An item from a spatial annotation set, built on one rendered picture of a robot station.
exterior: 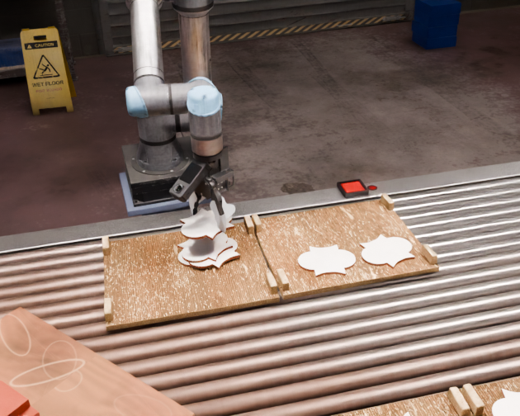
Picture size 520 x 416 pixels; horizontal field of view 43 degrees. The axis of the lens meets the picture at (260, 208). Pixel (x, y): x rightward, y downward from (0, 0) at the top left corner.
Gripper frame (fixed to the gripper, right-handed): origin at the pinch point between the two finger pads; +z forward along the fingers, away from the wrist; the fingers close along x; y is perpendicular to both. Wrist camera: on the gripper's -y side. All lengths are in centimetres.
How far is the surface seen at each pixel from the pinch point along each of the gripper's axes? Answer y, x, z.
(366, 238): 33.6, -26.2, 9.5
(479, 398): 1, -77, 7
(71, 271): -27.9, 23.1, 11.8
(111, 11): 237, 404, 63
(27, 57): 119, 339, 61
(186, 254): -6.5, 1.3, 7.1
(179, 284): -13.7, -4.3, 9.6
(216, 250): 0.0, -3.1, 7.0
